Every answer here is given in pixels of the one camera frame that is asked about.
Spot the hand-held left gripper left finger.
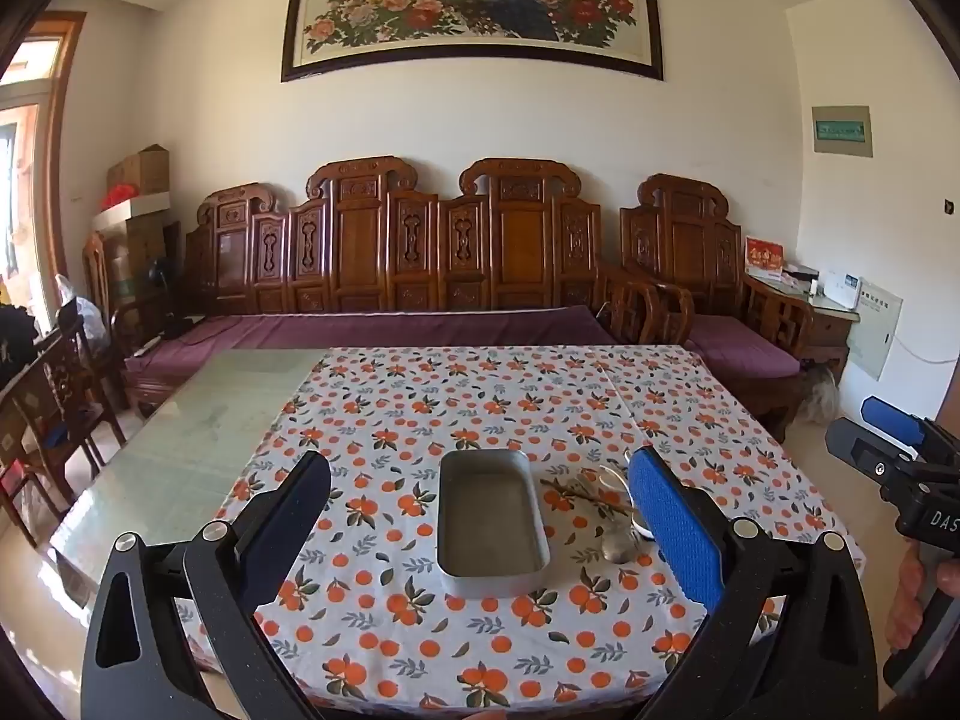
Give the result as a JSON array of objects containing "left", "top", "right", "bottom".
[{"left": 81, "top": 450, "right": 335, "bottom": 720}]

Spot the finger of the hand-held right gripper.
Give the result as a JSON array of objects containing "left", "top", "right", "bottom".
[
  {"left": 825, "top": 418, "right": 912, "bottom": 482},
  {"left": 861, "top": 395, "right": 947, "bottom": 452}
]

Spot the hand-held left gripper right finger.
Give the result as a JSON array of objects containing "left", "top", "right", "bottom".
[{"left": 626, "top": 446, "right": 880, "bottom": 720}]

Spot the small white plastic spoon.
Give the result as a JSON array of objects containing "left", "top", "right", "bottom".
[{"left": 624, "top": 496, "right": 657, "bottom": 545}]

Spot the metal spoon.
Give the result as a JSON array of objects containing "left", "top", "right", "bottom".
[{"left": 600, "top": 495, "right": 640, "bottom": 566}]

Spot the large white plastic spoon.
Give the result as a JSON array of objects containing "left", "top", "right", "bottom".
[{"left": 589, "top": 451, "right": 637, "bottom": 512}]

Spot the brown wooden chopstick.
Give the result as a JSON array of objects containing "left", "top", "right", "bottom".
[{"left": 540, "top": 476, "right": 627, "bottom": 522}]

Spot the rectangular metal tray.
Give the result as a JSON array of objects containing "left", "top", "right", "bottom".
[{"left": 436, "top": 448, "right": 551, "bottom": 599}]

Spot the person's right hand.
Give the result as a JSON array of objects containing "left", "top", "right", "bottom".
[{"left": 895, "top": 544, "right": 926, "bottom": 650}]

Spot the white fluffy bundle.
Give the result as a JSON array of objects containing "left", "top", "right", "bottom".
[{"left": 799, "top": 364, "right": 841, "bottom": 425}]

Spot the white electrical panel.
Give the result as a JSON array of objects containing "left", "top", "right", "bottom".
[{"left": 847, "top": 277, "right": 905, "bottom": 382}]

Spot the wooden side table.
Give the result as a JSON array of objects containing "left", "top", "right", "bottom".
[{"left": 742, "top": 274, "right": 860, "bottom": 391}]

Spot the white box on side table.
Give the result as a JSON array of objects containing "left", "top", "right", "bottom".
[{"left": 821, "top": 270, "right": 863, "bottom": 308}]

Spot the purple armchair cushion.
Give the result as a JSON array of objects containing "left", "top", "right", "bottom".
[{"left": 686, "top": 313, "right": 802, "bottom": 380}]

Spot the orange print tablecloth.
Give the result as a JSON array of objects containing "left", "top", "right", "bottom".
[{"left": 176, "top": 345, "right": 863, "bottom": 720}]

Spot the red desk calendar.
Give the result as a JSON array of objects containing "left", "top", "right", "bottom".
[{"left": 744, "top": 236, "right": 785, "bottom": 276}]

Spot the purple sofa cushion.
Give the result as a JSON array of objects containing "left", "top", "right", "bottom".
[{"left": 124, "top": 307, "right": 623, "bottom": 385}]

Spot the carved wooden armchair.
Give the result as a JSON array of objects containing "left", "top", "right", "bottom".
[{"left": 619, "top": 174, "right": 815, "bottom": 443}]

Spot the carved wooden sofa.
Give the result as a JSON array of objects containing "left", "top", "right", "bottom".
[{"left": 124, "top": 156, "right": 695, "bottom": 421}]

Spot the clear plastic bag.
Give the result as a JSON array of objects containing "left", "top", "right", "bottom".
[{"left": 56, "top": 274, "right": 110, "bottom": 350}]

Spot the large cardboard box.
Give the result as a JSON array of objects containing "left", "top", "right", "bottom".
[{"left": 97, "top": 219, "right": 181, "bottom": 302}]

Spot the black bag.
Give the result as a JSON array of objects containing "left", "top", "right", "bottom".
[{"left": 0, "top": 304, "right": 40, "bottom": 385}]

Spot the brown cardboard box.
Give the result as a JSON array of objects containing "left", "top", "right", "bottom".
[{"left": 107, "top": 144, "right": 172, "bottom": 196}]

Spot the framed peacock painting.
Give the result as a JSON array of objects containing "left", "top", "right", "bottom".
[{"left": 281, "top": 0, "right": 666, "bottom": 83}]

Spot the green wall sign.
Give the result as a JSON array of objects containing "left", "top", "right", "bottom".
[{"left": 812, "top": 105, "right": 875, "bottom": 160}]

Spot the wooden door frame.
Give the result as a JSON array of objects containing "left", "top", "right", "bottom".
[{"left": 0, "top": 11, "right": 87, "bottom": 331}]

